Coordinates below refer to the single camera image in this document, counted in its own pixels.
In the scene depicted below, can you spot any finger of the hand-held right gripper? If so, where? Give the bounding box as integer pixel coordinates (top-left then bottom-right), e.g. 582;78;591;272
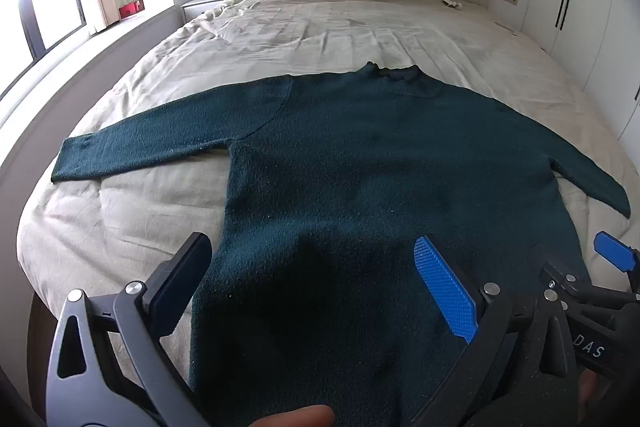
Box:
593;231;640;294
539;261;640;309

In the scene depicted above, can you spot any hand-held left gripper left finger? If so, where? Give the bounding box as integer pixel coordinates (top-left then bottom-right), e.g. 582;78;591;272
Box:
45;232;214;427

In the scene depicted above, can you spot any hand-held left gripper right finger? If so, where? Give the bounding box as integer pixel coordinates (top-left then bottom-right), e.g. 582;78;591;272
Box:
410;236;584;427

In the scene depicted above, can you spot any dark green knit sweater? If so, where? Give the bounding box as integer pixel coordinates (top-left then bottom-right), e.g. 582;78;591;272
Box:
50;61;632;427

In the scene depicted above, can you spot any person's right hand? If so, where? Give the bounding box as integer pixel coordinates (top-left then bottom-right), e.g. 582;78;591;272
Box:
577;369;601;413

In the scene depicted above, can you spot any person's left hand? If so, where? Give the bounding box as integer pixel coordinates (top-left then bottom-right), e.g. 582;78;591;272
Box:
249;404;337;427

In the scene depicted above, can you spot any white nightstand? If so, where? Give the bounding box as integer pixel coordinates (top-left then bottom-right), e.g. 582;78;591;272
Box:
181;0;236;22

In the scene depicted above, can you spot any bed with cream duvet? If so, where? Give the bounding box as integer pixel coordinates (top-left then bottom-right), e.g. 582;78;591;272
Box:
17;0;640;408

